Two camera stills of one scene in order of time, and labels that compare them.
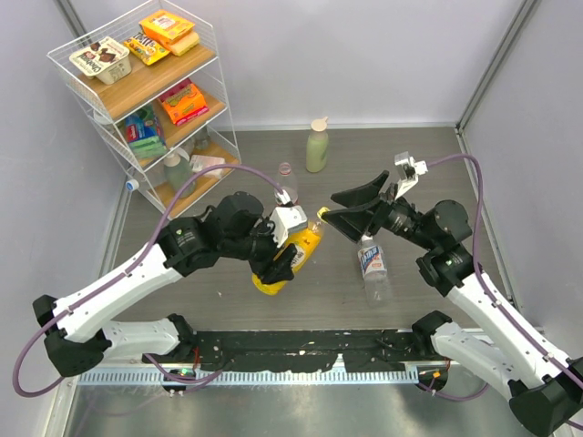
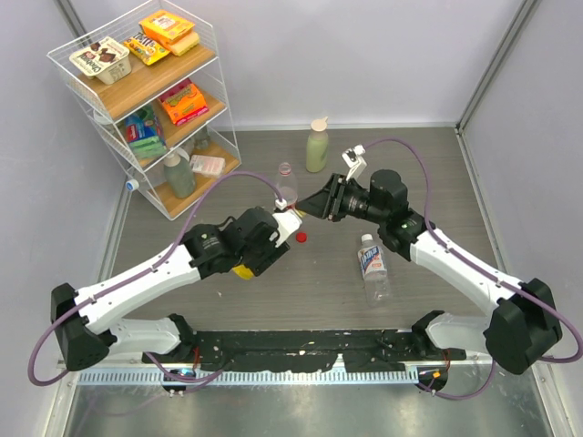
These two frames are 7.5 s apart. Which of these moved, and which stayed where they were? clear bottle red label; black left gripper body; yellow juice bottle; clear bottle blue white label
Moved: yellow juice bottle
Stayed: black left gripper body; clear bottle red label; clear bottle blue white label
